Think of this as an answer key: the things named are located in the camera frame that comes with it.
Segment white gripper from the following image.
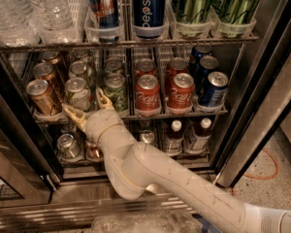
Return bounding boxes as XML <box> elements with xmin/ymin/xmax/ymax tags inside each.
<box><xmin>62</xmin><ymin>88</ymin><xmax>123</xmax><ymax>145</ymax></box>

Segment white green 7up can front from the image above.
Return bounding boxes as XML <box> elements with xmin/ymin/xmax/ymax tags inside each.
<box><xmin>65</xmin><ymin>77</ymin><xmax>92</xmax><ymax>112</ymax></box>

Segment white green 7up can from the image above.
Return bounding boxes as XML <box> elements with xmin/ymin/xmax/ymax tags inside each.
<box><xmin>65</xmin><ymin>77</ymin><xmax>92</xmax><ymax>112</ymax></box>
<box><xmin>72</xmin><ymin>50</ymin><xmax>93</xmax><ymax>65</ymax></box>
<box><xmin>69</xmin><ymin>60</ymin><xmax>93</xmax><ymax>85</ymax></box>

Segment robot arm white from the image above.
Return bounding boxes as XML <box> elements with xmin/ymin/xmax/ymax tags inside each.
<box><xmin>62</xmin><ymin>101</ymin><xmax>291</xmax><ymax>233</ymax></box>

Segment bottom shelf gold can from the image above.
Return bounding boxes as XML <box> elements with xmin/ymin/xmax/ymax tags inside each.
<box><xmin>84</xmin><ymin>139</ymin><xmax>103</xmax><ymax>161</ymax></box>

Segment bottom shelf white can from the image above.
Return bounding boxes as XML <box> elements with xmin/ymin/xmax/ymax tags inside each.
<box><xmin>57</xmin><ymin>133</ymin><xmax>81</xmax><ymax>159</ymax></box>

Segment white green 7up can middle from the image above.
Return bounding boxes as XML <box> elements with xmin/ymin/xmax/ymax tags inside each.
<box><xmin>69</xmin><ymin>60</ymin><xmax>93</xmax><ymax>85</ymax></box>

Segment gold can front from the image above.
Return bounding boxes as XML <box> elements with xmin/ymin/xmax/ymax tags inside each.
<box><xmin>26</xmin><ymin>80</ymin><xmax>62</xmax><ymax>117</ymax></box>

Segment white green 7up can back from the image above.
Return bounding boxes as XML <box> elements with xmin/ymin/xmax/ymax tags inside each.
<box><xmin>72</xmin><ymin>50</ymin><xmax>93</xmax><ymax>65</ymax></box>

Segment red coca-cola can front left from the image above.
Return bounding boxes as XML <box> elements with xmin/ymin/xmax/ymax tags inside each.
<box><xmin>136</xmin><ymin>75</ymin><xmax>160</xmax><ymax>112</ymax></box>

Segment red coca-cola can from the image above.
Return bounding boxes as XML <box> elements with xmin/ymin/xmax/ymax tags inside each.
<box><xmin>168</xmin><ymin>73</ymin><xmax>195</xmax><ymax>109</ymax></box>
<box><xmin>136</xmin><ymin>75</ymin><xmax>160</xmax><ymax>112</ymax></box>
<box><xmin>166</xmin><ymin>57</ymin><xmax>188</xmax><ymax>83</ymax></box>
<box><xmin>135</xmin><ymin>58</ymin><xmax>157</xmax><ymax>78</ymax></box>

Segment bottom shelf green can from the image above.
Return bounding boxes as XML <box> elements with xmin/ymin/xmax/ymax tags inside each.
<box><xmin>140</xmin><ymin>130</ymin><xmax>155</xmax><ymax>144</ymax></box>

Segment gold can middle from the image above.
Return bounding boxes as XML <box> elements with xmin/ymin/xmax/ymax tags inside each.
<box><xmin>32</xmin><ymin>62</ymin><xmax>66</xmax><ymax>102</ymax></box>

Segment gold can back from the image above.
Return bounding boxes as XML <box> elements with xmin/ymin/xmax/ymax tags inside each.
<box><xmin>41</xmin><ymin>51</ymin><xmax>66</xmax><ymax>75</ymax></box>

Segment red coca-cola can back left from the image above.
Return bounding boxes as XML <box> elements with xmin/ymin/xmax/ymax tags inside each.
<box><xmin>135</xmin><ymin>58</ymin><xmax>157</xmax><ymax>78</ymax></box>

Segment red coca-cola can front right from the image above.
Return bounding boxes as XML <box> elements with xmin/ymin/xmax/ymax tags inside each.
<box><xmin>168</xmin><ymin>73</ymin><xmax>195</xmax><ymax>109</ymax></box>

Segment red coca-cola can back right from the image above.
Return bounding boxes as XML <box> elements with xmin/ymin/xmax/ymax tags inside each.
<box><xmin>166</xmin><ymin>57</ymin><xmax>188</xmax><ymax>83</ymax></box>

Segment red bull can top shelf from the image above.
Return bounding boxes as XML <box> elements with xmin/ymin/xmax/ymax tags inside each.
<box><xmin>87</xmin><ymin>0</ymin><xmax>119</xmax><ymax>43</ymax></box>

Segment stainless fridge cabinet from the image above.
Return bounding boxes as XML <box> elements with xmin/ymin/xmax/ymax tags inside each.
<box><xmin>0</xmin><ymin>0</ymin><xmax>291</xmax><ymax>233</ymax></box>

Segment blue pepsi can back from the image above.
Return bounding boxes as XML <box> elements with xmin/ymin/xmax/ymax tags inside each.
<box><xmin>188</xmin><ymin>46</ymin><xmax>212</xmax><ymax>76</ymax></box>

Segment blue pepsi can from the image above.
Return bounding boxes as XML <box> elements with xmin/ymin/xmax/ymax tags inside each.
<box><xmin>194</xmin><ymin>55</ymin><xmax>218</xmax><ymax>94</ymax></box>
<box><xmin>188</xmin><ymin>46</ymin><xmax>212</xmax><ymax>76</ymax></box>
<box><xmin>199</xmin><ymin>71</ymin><xmax>228</xmax><ymax>107</ymax></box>

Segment blue pepsi can front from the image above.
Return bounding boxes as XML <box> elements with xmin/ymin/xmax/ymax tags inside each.
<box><xmin>199</xmin><ymin>71</ymin><xmax>228</xmax><ymax>107</ymax></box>

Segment tall pepsi can top shelf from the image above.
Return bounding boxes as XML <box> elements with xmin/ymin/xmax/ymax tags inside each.
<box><xmin>132</xmin><ymin>0</ymin><xmax>166</xmax><ymax>39</ymax></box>

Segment blue pepsi can middle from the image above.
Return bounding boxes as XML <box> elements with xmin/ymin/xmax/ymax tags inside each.
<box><xmin>194</xmin><ymin>55</ymin><xmax>218</xmax><ymax>94</ymax></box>

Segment green tall can left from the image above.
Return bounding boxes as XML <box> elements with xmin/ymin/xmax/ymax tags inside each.
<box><xmin>172</xmin><ymin>0</ymin><xmax>211</xmax><ymax>38</ymax></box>

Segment green tall can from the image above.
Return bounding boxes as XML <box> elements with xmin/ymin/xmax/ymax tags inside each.
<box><xmin>213</xmin><ymin>0</ymin><xmax>260</xmax><ymax>39</ymax></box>
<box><xmin>172</xmin><ymin>0</ymin><xmax>211</xmax><ymax>38</ymax></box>

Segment green tall can right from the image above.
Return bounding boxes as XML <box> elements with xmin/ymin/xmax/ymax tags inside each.
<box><xmin>213</xmin><ymin>0</ymin><xmax>260</xmax><ymax>39</ymax></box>

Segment fridge door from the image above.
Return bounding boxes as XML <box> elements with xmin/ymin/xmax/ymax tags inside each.
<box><xmin>211</xmin><ymin>0</ymin><xmax>291</xmax><ymax>187</ymax></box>

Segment brown bottle left white cap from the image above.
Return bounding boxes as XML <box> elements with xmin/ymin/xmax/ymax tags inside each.
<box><xmin>163</xmin><ymin>119</ymin><xmax>183</xmax><ymax>156</ymax></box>

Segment brown bottle white cap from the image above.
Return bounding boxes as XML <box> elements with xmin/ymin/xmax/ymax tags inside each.
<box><xmin>163</xmin><ymin>119</ymin><xmax>183</xmax><ymax>156</ymax></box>
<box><xmin>186</xmin><ymin>117</ymin><xmax>211</xmax><ymax>154</ymax></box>

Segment water bottle right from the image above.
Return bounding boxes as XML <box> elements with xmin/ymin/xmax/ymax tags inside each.
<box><xmin>31</xmin><ymin>0</ymin><xmax>76</xmax><ymax>44</ymax></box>

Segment water bottle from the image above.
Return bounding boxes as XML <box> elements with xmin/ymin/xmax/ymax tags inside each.
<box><xmin>0</xmin><ymin>0</ymin><xmax>39</xmax><ymax>47</ymax></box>
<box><xmin>31</xmin><ymin>0</ymin><xmax>76</xmax><ymax>44</ymax></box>

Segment brown bottle right white cap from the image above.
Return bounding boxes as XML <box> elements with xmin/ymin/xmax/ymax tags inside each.
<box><xmin>186</xmin><ymin>117</ymin><xmax>211</xmax><ymax>154</ymax></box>

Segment water bottle left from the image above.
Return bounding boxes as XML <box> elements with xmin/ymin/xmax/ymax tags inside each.
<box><xmin>0</xmin><ymin>0</ymin><xmax>39</xmax><ymax>47</ymax></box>

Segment clear plastic container bottom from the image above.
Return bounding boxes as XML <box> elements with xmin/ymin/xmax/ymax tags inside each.
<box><xmin>91</xmin><ymin>211</ymin><xmax>202</xmax><ymax>233</ymax></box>

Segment orange cable on floor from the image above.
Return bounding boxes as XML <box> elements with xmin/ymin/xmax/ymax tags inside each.
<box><xmin>231</xmin><ymin>148</ymin><xmax>279</xmax><ymax>196</ymax></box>

